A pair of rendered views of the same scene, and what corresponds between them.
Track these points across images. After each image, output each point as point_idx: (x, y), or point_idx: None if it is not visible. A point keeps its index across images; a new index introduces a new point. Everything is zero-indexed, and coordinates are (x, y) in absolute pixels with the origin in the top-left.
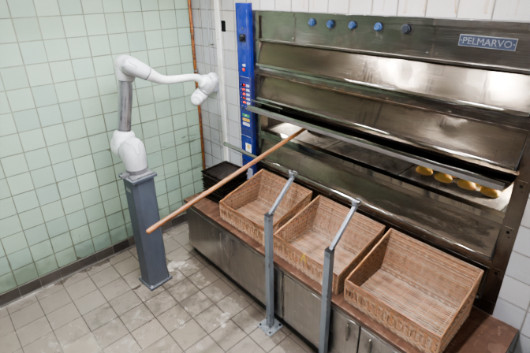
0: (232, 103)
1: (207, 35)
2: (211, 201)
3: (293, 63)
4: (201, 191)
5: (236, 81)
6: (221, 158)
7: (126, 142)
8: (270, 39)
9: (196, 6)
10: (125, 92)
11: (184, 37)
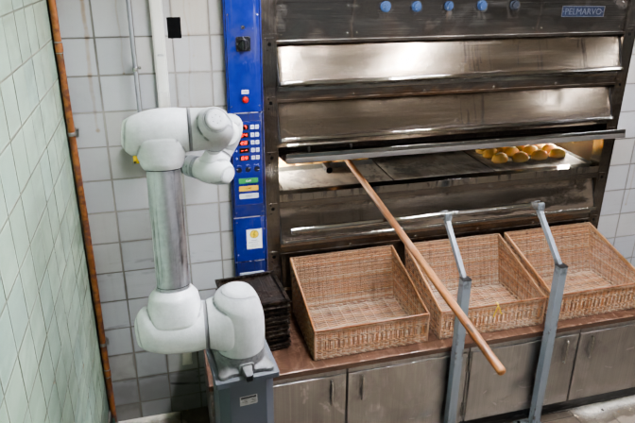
0: None
1: (114, 50)
2: None
3: (355, 69)
4: (206, 359)
5: None
6: None
7: (242, 296)
8: (300, 39)
9: None
10: (181, 194)
11: (52, 63)
